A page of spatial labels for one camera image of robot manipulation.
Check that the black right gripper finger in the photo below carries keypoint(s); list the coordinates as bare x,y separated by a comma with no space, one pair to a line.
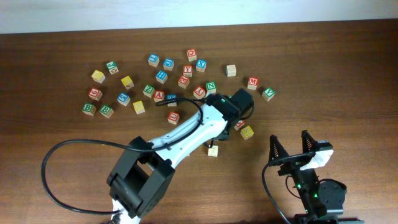
308,143
277,154

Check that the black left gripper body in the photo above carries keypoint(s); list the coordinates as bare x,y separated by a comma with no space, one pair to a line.
225,135

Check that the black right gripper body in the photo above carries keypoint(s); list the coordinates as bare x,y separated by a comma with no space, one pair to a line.
291,167

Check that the yellow O wooden block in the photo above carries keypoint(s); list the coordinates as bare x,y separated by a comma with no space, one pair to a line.
213,151

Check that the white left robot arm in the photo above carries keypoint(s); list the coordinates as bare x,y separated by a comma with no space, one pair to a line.
142,175

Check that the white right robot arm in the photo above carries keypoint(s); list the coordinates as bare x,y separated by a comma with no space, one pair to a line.
322,199

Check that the red 3 wooden block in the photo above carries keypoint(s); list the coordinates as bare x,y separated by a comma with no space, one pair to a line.
239,124

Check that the yellow S wooden block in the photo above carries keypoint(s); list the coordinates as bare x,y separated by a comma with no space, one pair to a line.
247,132

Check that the green N wooden block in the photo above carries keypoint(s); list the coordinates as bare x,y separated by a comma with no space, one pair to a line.
211,87

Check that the red Y block lower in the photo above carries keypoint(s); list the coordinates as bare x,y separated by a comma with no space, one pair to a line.
199,92

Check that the red y block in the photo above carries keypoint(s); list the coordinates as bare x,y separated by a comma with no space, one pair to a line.
199,92
187,70

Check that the red M wooden block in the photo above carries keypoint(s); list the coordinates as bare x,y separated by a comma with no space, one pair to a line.
253,83

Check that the green V wooden block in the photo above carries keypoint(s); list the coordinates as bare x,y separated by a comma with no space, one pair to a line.
268,94

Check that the plain wooden block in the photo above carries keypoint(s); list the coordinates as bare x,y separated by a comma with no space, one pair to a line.
231,70

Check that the red U wooden block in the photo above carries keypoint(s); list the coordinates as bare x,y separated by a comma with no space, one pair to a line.
173,117

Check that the red E wooden block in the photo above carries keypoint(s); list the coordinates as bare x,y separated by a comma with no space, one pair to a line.
183,82

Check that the blue X wooden block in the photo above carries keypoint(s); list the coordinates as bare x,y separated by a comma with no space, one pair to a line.
201,65

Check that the blue T wooden block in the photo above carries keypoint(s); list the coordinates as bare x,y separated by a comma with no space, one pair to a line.
171,97

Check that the red Y block upper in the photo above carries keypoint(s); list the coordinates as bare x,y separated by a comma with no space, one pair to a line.
187,70

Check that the red A wooden block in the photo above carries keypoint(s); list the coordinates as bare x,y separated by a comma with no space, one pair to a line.
159,96

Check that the red C wooden block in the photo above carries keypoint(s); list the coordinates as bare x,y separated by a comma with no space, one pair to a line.
191,55

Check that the blue H wooden block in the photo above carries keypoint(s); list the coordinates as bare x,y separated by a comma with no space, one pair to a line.
161,76

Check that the blue D wooden block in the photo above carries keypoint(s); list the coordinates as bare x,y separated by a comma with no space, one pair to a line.
168,64

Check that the green Z wooden block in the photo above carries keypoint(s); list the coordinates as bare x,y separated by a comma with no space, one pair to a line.
149,91

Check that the yellow block centre left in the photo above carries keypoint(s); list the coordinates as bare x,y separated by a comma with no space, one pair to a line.
139,107

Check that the yellow block upper middle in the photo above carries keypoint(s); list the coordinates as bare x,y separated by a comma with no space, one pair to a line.
127,82

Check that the green B block right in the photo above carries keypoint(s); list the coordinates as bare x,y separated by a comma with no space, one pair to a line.
106,111

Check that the green b block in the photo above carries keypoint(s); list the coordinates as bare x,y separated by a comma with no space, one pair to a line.
106,111
89,109

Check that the green J wooden block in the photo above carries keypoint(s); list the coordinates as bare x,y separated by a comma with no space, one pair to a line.
112,67

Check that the red 6 wooden block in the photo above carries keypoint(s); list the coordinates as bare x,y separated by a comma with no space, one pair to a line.
95,94

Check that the yellow block far left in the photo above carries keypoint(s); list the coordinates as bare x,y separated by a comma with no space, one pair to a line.
98,76

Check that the green B block left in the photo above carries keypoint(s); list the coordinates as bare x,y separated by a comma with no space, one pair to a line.
89,109

